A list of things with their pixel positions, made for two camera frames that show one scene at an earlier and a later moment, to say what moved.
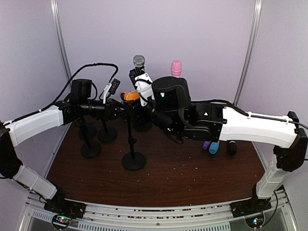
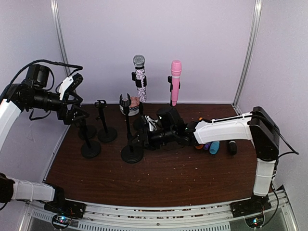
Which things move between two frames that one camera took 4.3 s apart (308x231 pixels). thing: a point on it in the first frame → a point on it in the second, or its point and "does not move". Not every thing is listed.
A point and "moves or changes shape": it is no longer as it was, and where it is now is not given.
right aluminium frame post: [257, 13] does not move
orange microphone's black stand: [133, 161] moves or changes shape
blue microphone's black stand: [107, 134] does not move
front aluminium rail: [209, 217] does not move
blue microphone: [213, 147] does not move
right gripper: [135, 117] → [144, 136]
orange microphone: [129, 95] → [199, 147]
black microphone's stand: [90, 149] does not move
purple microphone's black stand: [85, 132] does not move
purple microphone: [206, 144] does not move
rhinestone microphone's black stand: [143, 126] → [140, 83]
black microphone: [232, 147] does not move
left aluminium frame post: [55, 8] does not move
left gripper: [109, 108] → [67, 116]
